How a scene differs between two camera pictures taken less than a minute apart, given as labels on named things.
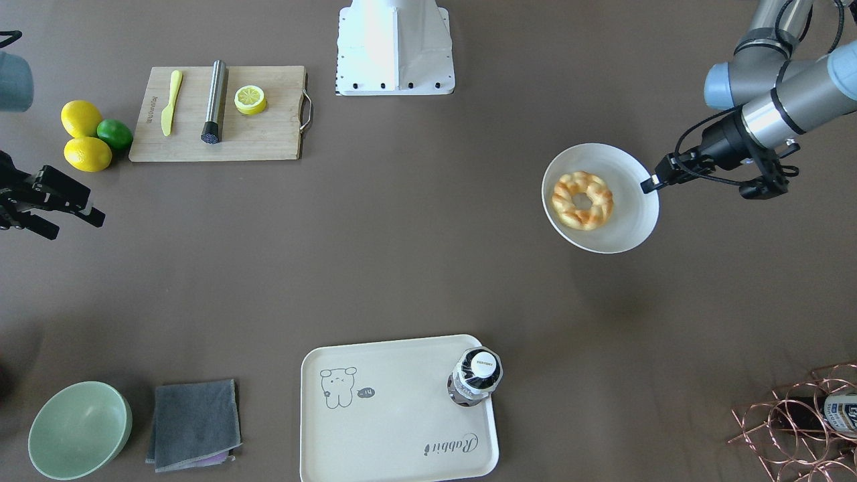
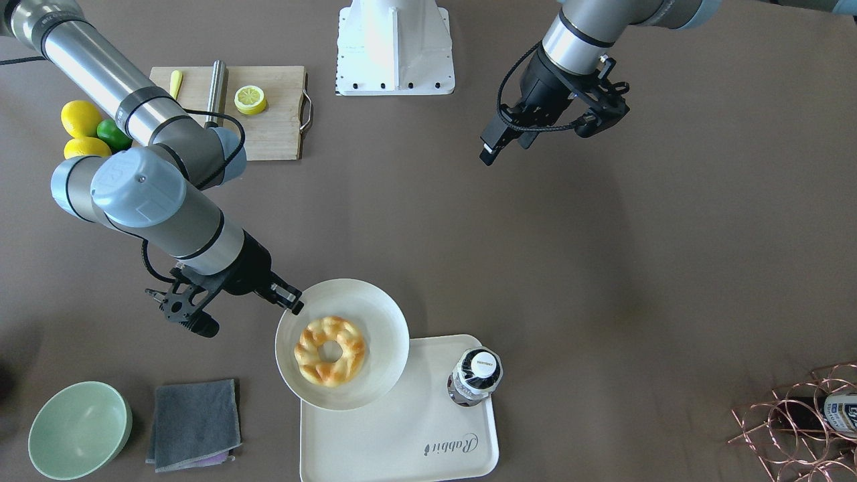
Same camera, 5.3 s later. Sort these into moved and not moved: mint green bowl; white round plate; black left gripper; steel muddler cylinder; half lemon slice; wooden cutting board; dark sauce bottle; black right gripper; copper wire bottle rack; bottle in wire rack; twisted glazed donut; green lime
Moved: black right gripper; twisted glazed donut; white round plate; black left gripper
Not moved: green lime; half lemon slice; copper wire bottle rack; mint green bowl; wooden cutting board; bottle in wire rack; dark sauce bottle; steel muddler cylinder
